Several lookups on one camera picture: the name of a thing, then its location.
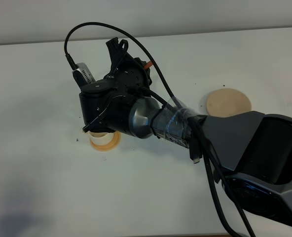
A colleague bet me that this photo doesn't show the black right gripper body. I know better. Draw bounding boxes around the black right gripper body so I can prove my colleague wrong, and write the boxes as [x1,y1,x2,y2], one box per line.
[105,38,152,95]

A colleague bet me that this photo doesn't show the brown clay teapot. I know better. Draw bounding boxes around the brown clay teapot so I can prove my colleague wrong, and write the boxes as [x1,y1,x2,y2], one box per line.
[144,61,153,70]

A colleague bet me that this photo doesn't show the white teacup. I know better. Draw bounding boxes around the white teacup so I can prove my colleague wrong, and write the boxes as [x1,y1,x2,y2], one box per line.
[83,131,114,146]

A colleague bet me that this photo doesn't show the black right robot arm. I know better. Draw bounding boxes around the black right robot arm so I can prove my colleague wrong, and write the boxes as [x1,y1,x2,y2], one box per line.
[79,38,292,227]

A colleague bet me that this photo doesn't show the beige round teapot coaster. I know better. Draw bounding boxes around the beige round teapot coaster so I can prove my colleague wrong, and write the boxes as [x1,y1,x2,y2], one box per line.
[206,88,252,118]

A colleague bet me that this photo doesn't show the orange coaster near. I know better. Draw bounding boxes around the orange coaster near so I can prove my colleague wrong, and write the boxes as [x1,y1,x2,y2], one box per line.
[90,131,121,152]

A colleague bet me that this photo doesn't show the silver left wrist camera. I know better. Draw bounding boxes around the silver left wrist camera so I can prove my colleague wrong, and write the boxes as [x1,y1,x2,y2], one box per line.
[72,63,95,88]

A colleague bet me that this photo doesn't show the black right camera cable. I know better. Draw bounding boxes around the black right camera cable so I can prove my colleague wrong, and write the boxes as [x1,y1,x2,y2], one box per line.
[64,22,257,237]

